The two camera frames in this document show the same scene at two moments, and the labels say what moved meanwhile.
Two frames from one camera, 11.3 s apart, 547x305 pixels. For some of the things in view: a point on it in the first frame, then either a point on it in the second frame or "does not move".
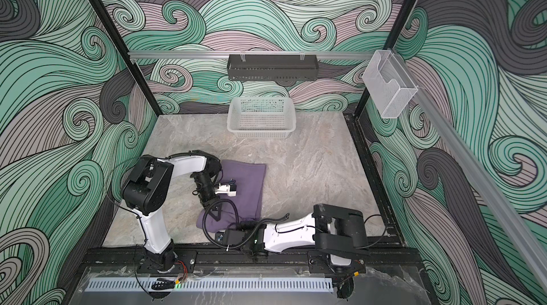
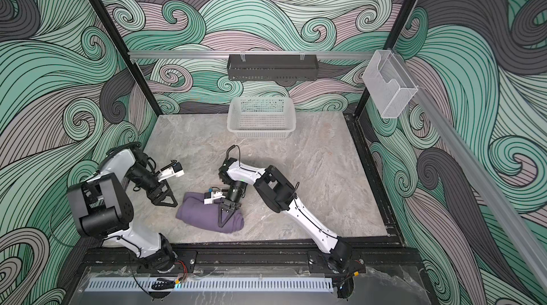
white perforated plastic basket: [261, 117] does not move
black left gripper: [213, 213] → [158, 201]
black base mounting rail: [241, 262] does not move
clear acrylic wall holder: [388, 83] does not move
